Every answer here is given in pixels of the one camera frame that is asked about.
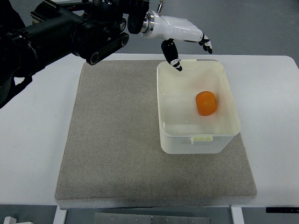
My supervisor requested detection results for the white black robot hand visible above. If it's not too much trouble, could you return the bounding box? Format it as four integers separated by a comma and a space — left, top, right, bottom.
141, 11, 213, 71

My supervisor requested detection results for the orange fruit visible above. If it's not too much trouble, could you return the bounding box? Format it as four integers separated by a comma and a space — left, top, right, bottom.
195, 91, 217, 116

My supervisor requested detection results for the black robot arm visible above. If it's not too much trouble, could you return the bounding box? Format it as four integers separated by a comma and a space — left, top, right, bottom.
0, 0, 150, 106

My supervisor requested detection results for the white plastic box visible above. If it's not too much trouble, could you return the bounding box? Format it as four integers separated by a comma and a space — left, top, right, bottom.
157, 60, 241, 154

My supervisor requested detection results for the grey felt mat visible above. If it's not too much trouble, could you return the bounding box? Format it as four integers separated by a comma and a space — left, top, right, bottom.
55, 60, 257, 209

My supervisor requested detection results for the white table leg right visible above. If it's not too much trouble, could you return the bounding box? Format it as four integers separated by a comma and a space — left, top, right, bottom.
231, 207, 245, 224

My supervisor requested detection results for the white table leg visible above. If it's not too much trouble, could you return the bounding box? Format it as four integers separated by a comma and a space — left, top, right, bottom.
53, 206, 67, 224
231, 207, 245, 224

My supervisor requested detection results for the black table control panel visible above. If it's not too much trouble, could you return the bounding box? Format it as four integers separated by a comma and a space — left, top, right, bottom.
266, 207, 299, 214

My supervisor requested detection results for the white table leg left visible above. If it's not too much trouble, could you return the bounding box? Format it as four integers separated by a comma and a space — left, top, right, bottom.
53, 206, 67, 224

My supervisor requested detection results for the white object on floor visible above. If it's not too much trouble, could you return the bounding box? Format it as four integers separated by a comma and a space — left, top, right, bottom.
3, 217, 16, 224

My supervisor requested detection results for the grey metal base plate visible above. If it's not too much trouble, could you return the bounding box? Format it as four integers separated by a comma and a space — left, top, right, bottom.
93, 213, 211, 224

